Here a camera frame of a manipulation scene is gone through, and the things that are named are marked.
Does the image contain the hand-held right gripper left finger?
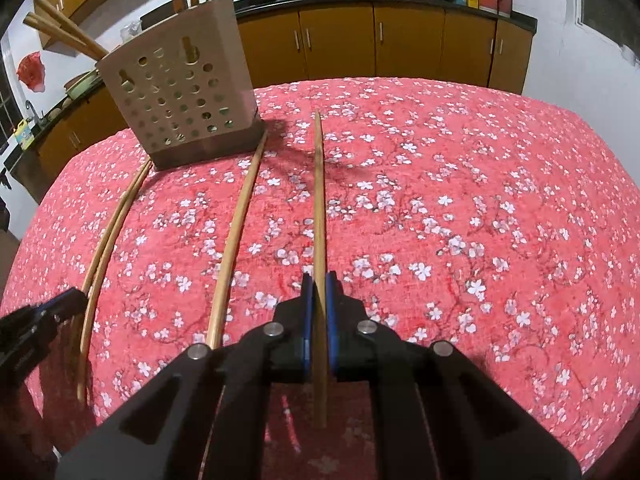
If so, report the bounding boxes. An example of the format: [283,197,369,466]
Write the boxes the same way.
[55,272,316,480]

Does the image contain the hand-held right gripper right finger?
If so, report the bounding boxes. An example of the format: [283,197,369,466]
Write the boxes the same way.
[325,270,583,480]

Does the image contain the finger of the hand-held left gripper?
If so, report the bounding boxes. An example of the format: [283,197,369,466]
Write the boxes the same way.
[0,310,67,372]
[27,287,90,320]

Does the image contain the perforated beige chopstick holder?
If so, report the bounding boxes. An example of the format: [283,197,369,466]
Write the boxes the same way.
[95,0,268,171]

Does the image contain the red floral tablecloth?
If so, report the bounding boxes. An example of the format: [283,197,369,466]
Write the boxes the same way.
[0,76,640,480]

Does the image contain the yellow detergent bottle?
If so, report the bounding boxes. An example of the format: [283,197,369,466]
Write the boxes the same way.
[12,119,33,150]

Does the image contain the green basin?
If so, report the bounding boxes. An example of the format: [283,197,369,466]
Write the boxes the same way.
[65,71,103,101]

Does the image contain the red plastic bag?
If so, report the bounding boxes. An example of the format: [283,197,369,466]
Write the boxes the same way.
[16,51,46,92]

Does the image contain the orange wooden base cabinets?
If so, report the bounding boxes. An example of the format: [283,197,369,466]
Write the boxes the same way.
[10,0,538,206]

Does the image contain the black kitchen countertop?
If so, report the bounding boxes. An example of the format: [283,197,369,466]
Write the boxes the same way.
[0,0,538,161]

